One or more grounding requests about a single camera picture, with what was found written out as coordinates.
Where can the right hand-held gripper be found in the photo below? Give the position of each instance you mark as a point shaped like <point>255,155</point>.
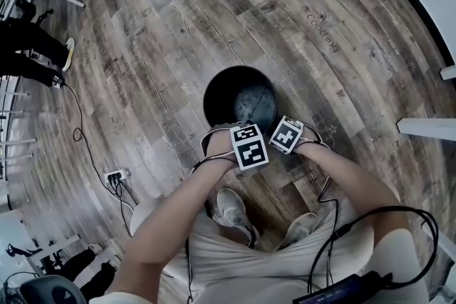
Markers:
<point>286,135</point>

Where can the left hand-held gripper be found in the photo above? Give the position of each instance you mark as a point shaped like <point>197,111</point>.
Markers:
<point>251,149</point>

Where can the black round bin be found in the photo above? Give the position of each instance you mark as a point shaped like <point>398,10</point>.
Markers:
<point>219,99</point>

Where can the person's right forearm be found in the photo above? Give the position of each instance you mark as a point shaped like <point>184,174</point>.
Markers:
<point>356,185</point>

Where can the person's left forearm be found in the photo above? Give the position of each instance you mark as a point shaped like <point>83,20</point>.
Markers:
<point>171,220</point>

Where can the person's right hand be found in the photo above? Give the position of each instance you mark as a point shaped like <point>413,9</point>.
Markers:
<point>310,144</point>

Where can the person's left hand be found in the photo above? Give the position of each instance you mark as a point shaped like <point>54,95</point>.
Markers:
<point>221,147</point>

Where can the person's left light shoe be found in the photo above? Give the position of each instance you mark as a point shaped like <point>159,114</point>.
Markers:
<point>233,211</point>

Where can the person's light shoe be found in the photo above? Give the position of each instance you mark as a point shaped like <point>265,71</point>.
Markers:
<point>233,211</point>
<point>299,228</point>

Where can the person's right light shoe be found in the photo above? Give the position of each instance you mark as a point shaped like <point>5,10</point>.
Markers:
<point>299,228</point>

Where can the person in beige clothes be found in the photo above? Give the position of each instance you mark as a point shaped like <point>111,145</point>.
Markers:
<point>146,213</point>

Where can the white power strip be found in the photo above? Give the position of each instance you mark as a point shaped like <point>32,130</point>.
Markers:
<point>115,175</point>

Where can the black chest device with screen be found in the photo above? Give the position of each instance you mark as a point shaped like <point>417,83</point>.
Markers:
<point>331,295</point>

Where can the white desk with legs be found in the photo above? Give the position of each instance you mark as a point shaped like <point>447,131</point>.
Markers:
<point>18,141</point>

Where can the black office chair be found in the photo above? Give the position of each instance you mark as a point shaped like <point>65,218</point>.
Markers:
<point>30,10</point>

